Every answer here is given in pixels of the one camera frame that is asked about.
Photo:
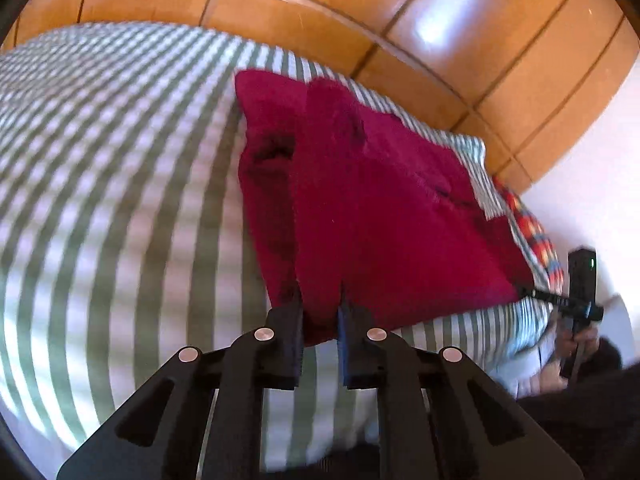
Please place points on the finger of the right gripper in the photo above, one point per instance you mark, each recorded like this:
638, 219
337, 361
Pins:
528, 292

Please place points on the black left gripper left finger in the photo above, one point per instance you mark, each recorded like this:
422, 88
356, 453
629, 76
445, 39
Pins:
200, 414

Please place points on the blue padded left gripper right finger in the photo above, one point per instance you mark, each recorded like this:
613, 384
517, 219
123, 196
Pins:
439, 415

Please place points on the dark red knit garment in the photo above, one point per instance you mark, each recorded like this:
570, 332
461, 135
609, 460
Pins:
346, 204

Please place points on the person right hand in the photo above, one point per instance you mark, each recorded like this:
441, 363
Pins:
567, 342

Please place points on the multicolour plaid pillow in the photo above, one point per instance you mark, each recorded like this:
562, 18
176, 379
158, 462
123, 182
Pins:
536, 237

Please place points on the green white checkered bedsheet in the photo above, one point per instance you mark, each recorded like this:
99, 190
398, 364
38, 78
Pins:
122, 233

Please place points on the wooden panel headboard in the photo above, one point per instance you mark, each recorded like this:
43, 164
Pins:
529, 77

